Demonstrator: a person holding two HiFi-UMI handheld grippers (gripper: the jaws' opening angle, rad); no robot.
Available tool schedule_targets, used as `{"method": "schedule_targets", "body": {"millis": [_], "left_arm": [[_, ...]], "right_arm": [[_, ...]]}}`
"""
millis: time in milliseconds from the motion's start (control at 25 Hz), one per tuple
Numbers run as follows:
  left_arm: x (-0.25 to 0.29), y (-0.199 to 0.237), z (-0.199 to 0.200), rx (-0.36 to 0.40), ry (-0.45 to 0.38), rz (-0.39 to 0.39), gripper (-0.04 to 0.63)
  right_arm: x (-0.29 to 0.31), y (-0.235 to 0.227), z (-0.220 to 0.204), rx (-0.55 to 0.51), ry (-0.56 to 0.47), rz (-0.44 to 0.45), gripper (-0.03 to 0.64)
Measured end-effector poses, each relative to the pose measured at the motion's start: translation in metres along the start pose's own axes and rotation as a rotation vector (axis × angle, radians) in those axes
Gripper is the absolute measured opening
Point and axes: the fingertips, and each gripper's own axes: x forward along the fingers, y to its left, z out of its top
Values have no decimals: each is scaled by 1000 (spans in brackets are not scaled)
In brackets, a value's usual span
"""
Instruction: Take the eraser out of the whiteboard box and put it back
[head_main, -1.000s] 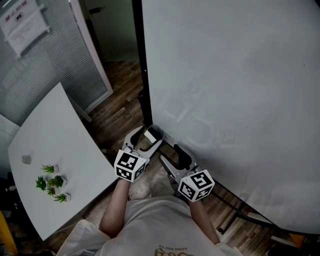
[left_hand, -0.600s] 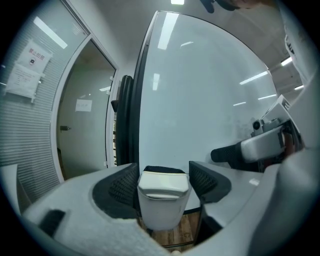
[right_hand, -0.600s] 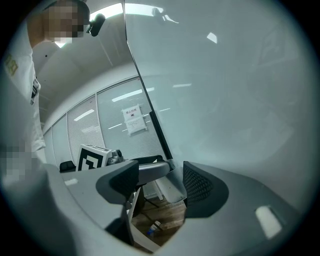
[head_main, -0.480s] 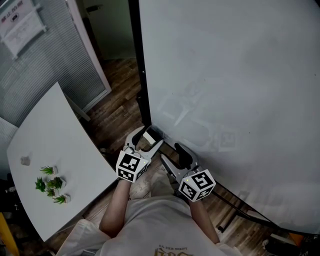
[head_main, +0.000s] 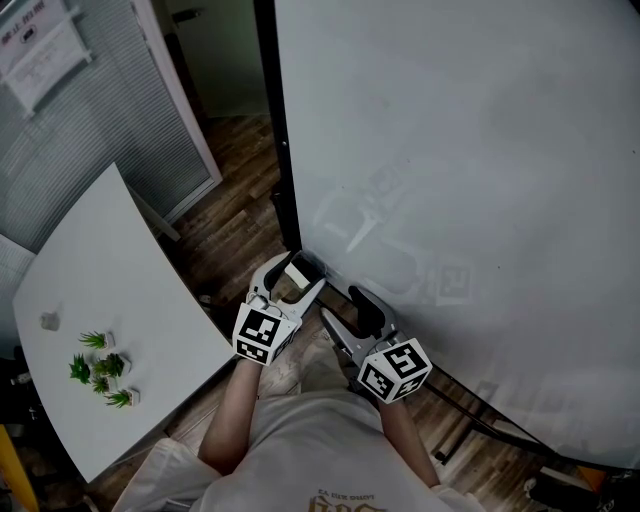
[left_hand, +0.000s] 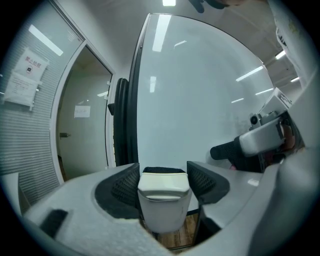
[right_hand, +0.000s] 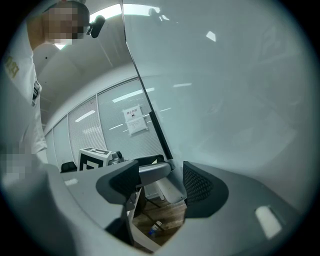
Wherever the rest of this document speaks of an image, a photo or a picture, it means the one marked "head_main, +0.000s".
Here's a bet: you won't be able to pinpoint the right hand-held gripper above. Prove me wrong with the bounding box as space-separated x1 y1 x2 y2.
318 283 434 405

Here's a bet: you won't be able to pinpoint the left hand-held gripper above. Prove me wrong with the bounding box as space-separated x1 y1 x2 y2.
231 250 327 369

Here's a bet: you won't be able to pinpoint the white eraser block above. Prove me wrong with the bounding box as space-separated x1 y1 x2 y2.
283 262 312 291

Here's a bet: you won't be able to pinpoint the person's left forearm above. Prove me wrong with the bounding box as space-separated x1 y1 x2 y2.
197 357 264 476

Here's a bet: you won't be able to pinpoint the person's right forearm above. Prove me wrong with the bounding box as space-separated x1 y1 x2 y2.
374 397 441 489

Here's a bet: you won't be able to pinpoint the orange-brown cardboard piece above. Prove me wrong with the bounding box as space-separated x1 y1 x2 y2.
574 464 609 494

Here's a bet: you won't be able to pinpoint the person's beige trousers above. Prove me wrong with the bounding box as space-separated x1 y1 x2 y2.
257 327 354 401

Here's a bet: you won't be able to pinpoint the person's white shirt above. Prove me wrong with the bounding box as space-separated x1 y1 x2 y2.
112 389 489 512

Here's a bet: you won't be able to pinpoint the white table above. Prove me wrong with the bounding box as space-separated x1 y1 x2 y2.
12 162 236 484

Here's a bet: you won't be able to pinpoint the small dark green potted plant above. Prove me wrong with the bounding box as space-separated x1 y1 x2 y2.
92 352 132 379
68 353 92 385

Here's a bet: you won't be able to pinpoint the small spiky potted plant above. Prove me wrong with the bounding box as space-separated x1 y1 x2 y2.
78 329 116 351
103 388 141 410

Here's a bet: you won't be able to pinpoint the black chair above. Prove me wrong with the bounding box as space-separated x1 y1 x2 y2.
0 344 39 426

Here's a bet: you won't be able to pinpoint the yellow panel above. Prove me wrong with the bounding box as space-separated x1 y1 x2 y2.
0 423 40 512

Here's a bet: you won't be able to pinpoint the white paper notice holder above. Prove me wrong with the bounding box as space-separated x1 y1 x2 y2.
0 0 94 119

